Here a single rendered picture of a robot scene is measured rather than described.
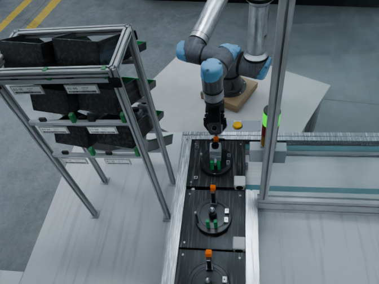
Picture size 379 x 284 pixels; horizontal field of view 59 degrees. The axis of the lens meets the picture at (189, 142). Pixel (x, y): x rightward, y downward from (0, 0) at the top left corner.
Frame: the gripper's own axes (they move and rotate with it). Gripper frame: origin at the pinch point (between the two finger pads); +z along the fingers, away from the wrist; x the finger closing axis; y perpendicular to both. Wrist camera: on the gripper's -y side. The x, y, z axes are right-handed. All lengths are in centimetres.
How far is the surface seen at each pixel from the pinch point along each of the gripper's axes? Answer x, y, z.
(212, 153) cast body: 1.1, -8.9, 0.2
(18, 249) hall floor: 143, -16, 107
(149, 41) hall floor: 92, 222, 108
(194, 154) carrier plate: 9.7, -2.3, 10.3
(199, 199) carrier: 5.9, -24.0, 10.3
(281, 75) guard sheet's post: -20, -23, -51
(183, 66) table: 25, 71, 22
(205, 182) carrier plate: 4.0, -16.4, 10.3
